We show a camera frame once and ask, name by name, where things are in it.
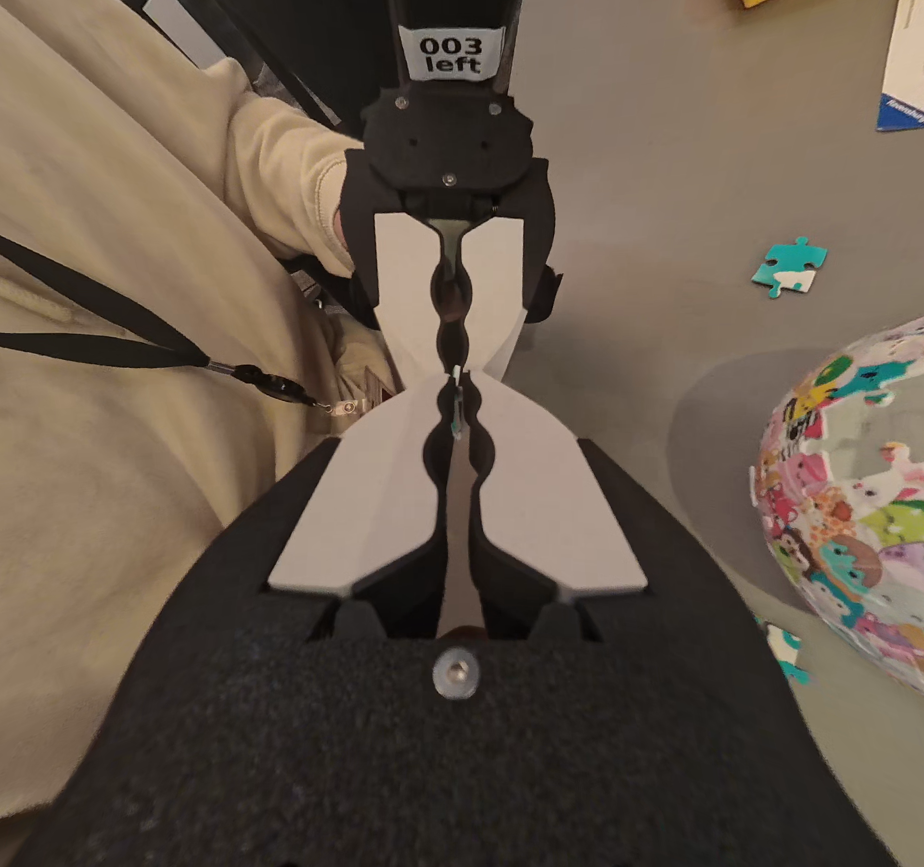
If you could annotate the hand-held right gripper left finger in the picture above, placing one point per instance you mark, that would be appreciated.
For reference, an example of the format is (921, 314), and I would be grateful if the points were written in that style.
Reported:
(361, 513)

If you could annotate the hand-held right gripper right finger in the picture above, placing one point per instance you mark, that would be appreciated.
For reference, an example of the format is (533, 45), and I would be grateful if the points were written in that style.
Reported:
(556, 513)

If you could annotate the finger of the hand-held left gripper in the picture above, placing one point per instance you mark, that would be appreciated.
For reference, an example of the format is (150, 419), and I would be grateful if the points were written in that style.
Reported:
(498, 282)
(404, 282)

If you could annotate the teal red puzzle piece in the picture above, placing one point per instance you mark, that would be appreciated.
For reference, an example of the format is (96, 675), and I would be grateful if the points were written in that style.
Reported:
(458, 405)

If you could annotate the colourful puzzle ball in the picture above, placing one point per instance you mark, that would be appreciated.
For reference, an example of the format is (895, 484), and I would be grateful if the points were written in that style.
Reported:
(852, 520)

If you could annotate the person's left forearm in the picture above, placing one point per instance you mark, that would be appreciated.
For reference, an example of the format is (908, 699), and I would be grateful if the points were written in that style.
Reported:
(289, 159)

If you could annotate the teal white puzzle piece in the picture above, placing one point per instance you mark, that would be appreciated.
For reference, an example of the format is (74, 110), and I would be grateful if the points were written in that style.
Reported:
(787, 264)

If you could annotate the plastic id badge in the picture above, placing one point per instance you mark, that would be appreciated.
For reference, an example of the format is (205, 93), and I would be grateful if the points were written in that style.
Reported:
(379, 387)

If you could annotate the white instruction sheet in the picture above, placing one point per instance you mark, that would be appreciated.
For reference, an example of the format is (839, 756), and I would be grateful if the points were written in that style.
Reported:
(906, 51)

